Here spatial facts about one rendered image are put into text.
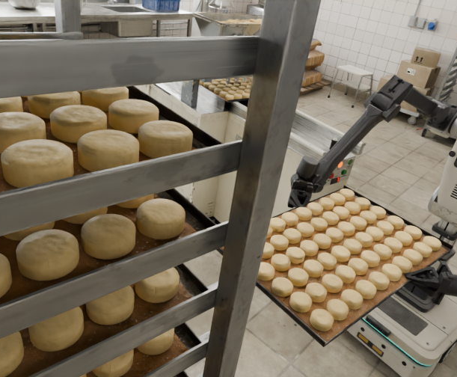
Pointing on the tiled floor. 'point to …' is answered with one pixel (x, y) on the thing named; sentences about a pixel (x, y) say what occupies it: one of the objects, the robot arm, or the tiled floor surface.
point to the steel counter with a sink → (93, 10)
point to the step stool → (354, 81)
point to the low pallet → (313, 87)
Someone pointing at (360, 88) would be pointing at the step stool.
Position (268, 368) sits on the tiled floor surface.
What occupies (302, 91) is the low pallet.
